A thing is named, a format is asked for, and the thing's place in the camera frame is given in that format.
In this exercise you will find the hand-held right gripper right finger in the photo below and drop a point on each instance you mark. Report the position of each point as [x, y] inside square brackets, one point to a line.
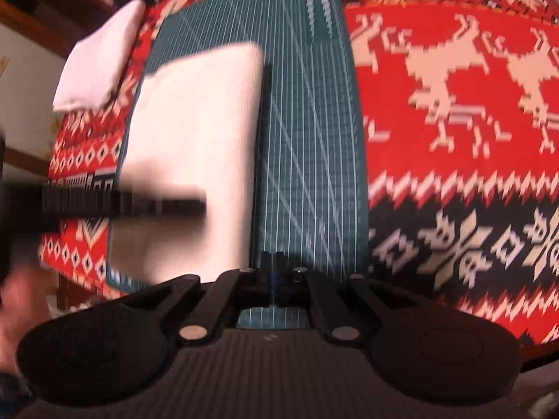
[281, 270]

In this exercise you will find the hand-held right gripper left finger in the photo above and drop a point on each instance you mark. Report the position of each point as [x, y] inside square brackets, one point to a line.
[264, 270]

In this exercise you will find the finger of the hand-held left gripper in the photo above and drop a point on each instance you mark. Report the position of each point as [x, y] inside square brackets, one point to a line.
[131, 203]

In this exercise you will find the cream knit vest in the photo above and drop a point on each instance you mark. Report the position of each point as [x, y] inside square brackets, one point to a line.
[187, 118]

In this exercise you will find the person's left hand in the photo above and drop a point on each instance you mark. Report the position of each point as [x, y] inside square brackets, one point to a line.
[22, 310]

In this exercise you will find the green cutting mat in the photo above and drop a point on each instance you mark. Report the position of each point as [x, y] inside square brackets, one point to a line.
[305, 139]

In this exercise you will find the folded white cloth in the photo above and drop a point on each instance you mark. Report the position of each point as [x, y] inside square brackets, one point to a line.
[96, 61]

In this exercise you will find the red patterned tablecloth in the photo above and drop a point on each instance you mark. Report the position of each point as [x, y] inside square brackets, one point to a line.
[458, 139]

